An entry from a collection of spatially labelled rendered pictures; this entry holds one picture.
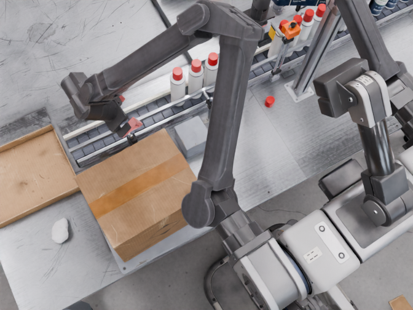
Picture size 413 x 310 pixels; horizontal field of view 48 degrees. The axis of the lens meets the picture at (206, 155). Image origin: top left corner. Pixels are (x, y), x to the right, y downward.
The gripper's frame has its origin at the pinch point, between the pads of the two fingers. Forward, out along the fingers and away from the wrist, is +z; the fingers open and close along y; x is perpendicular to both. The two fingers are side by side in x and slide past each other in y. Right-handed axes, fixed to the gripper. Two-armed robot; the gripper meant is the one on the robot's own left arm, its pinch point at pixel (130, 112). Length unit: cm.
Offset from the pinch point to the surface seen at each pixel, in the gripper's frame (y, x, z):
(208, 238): -25, 62, 101
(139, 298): -31, 97, 73
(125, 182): -15.8, 12.6, -3.0
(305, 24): 3, -47, 55
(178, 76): 7.7, -10.3, 20.8
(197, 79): 6.2, -12.1, 29.0
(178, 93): 7.2, -3.6, 28.1
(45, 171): 12.9, 45.3, 6.6
